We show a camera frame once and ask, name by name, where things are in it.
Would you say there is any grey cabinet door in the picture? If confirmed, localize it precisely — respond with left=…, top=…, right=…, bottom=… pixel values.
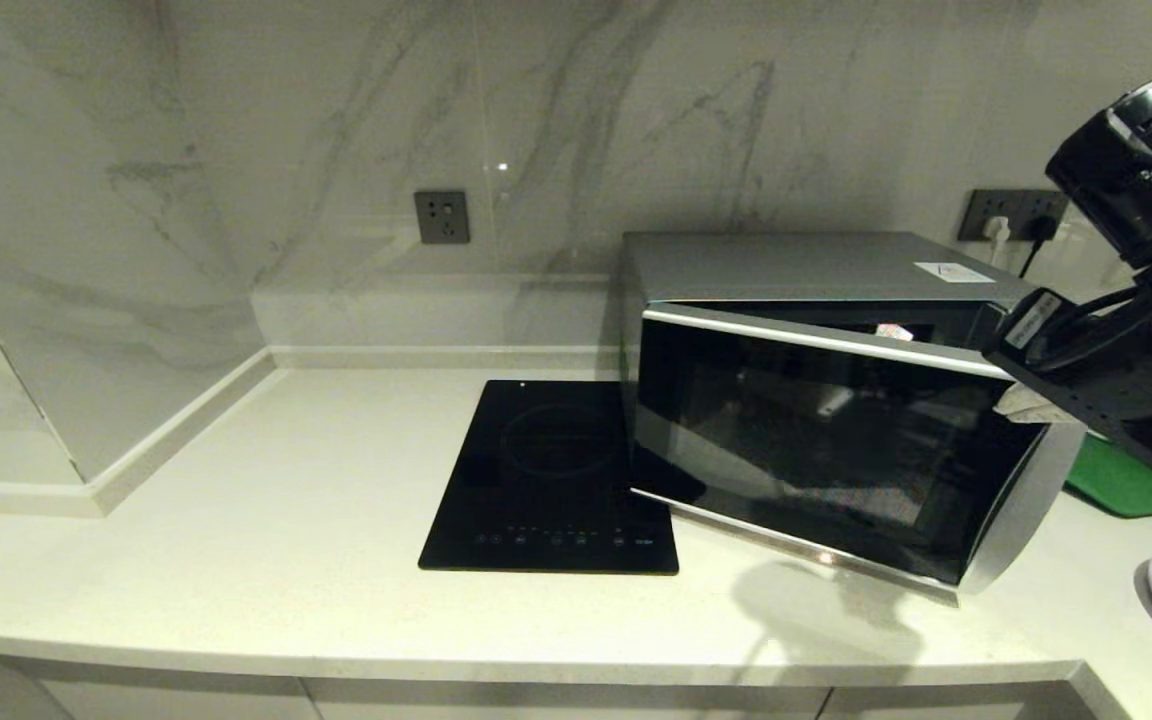
left=816, top=682, right=1107, bottom=720

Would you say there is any white paper sheet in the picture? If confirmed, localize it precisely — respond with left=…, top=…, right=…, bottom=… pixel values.
left=914, top=262, right=997, bottom=284

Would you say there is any grey single wall socket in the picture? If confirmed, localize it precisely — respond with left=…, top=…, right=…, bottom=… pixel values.
left=414, top=190, right=470, bottom=246

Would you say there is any black glass microwave door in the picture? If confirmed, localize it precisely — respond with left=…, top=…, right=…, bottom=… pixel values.
left=631, top=303, right=1087, bottom=598

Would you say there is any green plastic tray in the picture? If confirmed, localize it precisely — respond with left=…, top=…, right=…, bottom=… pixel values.
left=1064, top=432, right=1152, bottom=519

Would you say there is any grey double wall socket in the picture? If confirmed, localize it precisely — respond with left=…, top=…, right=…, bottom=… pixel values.
left=958, top=189, right=1070, bottom=243

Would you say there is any black induction cooktop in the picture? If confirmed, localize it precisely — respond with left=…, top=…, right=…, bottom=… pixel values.
left=418, top=380, right=679, bottom=575

